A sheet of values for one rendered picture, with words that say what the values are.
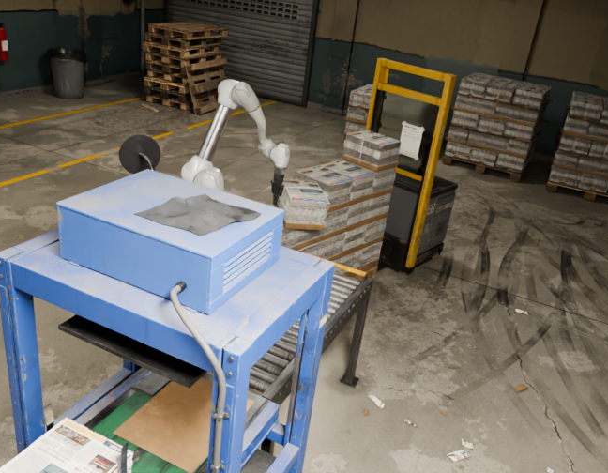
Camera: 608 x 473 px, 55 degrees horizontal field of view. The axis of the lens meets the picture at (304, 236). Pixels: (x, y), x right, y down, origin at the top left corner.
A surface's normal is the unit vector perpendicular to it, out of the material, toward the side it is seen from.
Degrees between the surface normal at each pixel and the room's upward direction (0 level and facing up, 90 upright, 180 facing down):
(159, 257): 90
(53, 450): 1
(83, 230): 90
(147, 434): 0
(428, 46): 90
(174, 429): 0
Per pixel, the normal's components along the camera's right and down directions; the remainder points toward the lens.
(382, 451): 0.11, -0.90
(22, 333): 0.89, 0.28
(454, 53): -0.44, 0.33
